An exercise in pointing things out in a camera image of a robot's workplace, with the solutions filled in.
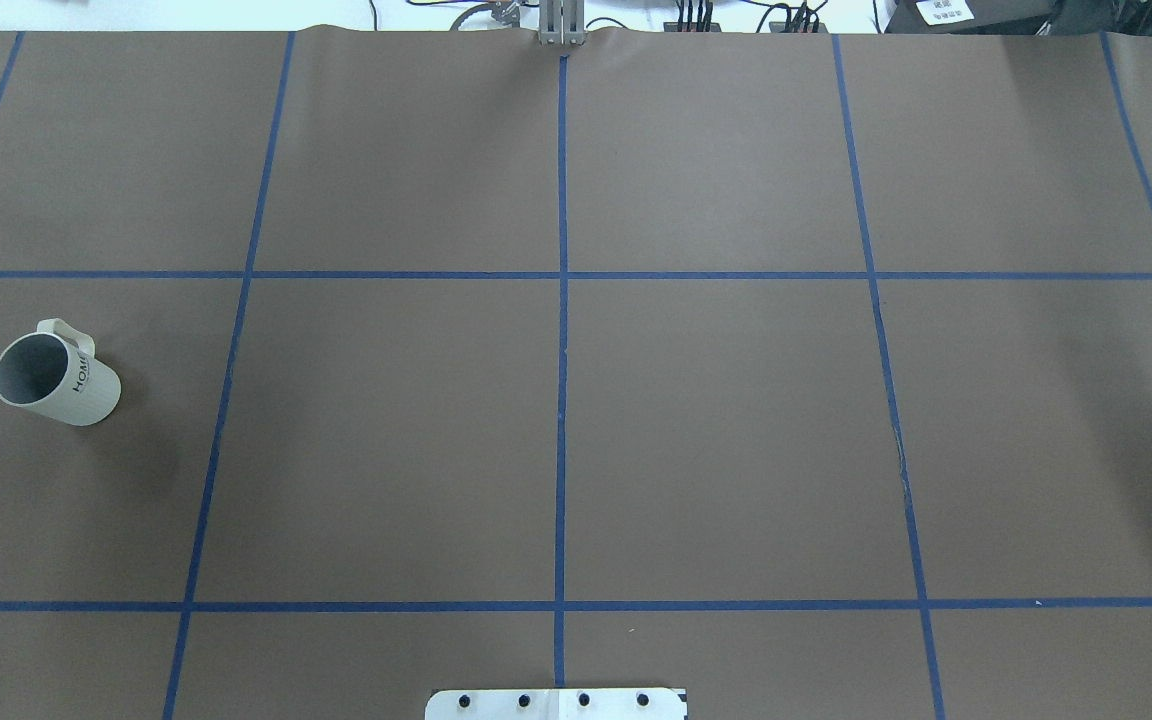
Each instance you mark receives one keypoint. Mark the aluminium frame post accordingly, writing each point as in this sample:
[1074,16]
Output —
[561,23]

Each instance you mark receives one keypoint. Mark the brown paper table mat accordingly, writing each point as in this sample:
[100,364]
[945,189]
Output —
[811,375]

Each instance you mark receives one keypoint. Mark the white HOME mug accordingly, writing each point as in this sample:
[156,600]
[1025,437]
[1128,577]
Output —
[54,372]

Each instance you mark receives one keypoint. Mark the black box with label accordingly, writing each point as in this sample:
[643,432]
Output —
[968,17]

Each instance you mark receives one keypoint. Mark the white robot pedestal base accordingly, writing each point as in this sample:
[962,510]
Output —
[559,703]

